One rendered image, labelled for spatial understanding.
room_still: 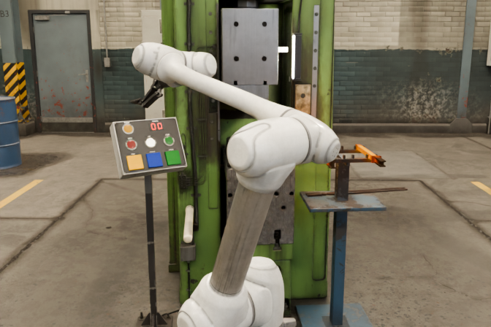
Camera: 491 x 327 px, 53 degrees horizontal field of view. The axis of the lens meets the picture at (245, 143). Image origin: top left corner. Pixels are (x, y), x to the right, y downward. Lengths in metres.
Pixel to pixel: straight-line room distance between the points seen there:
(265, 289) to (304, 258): 1.50
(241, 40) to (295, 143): 1.48
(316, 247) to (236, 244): 1.79
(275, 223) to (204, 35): 1.12
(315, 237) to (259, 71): 1.10
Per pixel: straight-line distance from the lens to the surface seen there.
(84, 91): 9.18
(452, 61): 9.28
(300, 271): 3.16
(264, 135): 1.17
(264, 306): 1.65
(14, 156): 7.02
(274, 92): 3.16
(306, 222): 3.04
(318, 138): 1.29
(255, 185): 1.23
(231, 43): 2.64
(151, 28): 8.15
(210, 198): 2.92
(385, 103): 8.99
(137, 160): 2.48
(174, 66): 1.55
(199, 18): 2.77
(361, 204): 2.65
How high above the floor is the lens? 1.59
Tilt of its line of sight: 12 degrees down
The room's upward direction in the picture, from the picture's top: straight up
